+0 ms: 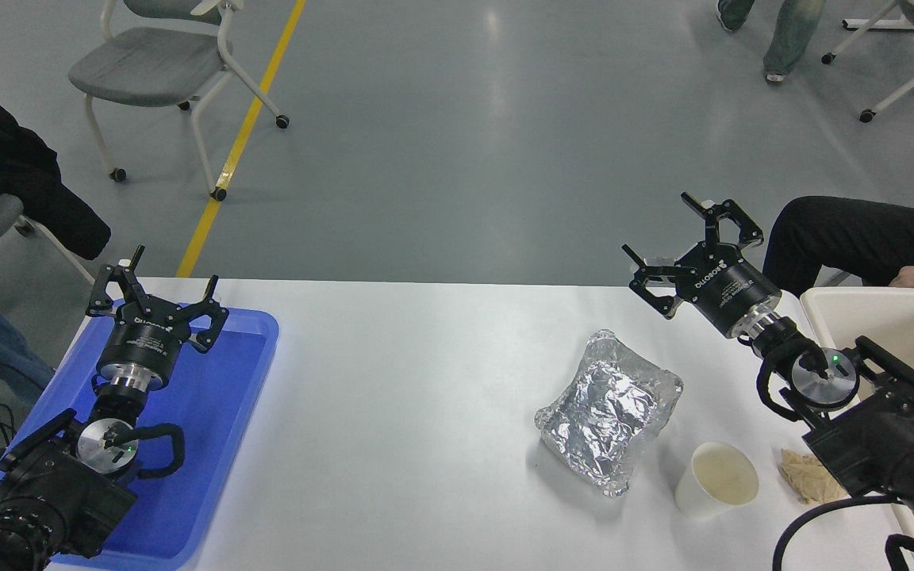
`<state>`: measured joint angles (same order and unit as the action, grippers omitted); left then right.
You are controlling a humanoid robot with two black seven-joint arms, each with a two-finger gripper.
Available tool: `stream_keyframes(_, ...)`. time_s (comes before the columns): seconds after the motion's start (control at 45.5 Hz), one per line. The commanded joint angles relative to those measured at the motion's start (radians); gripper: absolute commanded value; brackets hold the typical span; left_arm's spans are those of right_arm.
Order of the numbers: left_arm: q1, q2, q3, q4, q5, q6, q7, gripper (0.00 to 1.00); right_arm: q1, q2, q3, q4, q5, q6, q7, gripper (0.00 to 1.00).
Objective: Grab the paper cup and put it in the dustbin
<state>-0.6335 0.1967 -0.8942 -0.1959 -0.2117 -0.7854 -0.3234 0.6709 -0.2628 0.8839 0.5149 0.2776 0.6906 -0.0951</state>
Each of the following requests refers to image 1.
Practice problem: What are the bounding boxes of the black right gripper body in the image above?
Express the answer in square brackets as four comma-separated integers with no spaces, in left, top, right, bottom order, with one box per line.
[674,240,783,339]

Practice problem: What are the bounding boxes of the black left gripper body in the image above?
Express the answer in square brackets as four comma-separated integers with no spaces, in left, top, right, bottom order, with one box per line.
[98,305,192,375]

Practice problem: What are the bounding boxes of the white paper cup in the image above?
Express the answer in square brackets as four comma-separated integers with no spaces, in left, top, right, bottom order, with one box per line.
[674,442,760,522]

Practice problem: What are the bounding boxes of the blue plastic tray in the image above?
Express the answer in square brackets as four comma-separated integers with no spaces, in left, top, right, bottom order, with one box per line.
[0,308,280,570]

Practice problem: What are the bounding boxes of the person beside bin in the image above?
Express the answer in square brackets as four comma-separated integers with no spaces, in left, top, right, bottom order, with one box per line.
[762,196,914,298]

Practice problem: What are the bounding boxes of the crumpled foil tray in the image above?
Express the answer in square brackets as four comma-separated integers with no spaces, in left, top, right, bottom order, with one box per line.
[535,329,685,498]

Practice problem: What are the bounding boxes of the large pale bin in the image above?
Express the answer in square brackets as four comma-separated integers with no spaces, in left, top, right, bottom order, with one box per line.
[800,285,914,571]

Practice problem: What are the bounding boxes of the crumpled tan paper ball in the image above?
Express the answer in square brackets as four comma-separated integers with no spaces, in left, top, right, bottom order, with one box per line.
[778,448,851,506]

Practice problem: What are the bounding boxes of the standing person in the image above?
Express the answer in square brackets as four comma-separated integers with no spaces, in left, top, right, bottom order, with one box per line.
[716,0,823,85]

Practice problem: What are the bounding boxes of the grey chair with white frame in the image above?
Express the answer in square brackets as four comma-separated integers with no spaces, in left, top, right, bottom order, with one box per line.
[68,0,291,202]

